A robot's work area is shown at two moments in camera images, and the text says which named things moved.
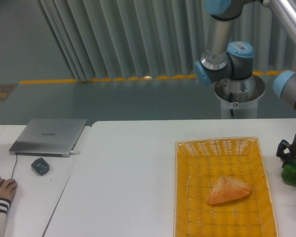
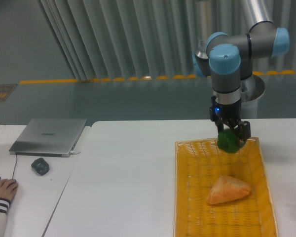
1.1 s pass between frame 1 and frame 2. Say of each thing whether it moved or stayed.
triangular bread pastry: stayed
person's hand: stayed
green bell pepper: moved
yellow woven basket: stayed
